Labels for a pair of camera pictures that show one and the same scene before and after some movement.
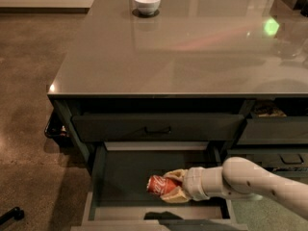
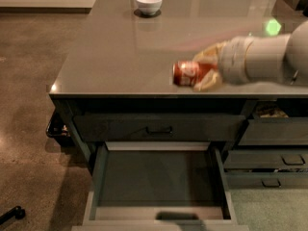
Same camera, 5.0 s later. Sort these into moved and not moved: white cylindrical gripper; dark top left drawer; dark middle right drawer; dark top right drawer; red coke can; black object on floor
Moved: white cylindrical gripper; red coke can
Not moved: dark top right drawer; dark top left drawer; dark middle right drawer; black object on floor
